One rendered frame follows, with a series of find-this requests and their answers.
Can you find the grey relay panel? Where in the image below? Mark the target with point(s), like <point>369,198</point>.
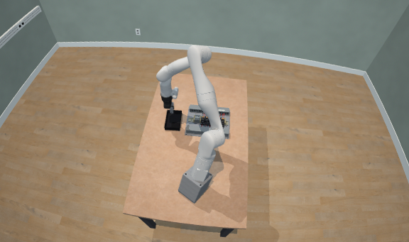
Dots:
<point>197,127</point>

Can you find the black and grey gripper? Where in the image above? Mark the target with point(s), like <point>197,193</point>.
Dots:
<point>167,97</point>

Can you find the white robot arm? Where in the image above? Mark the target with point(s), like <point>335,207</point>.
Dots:
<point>207,101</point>

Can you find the black parts tray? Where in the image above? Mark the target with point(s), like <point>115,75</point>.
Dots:
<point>173,120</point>

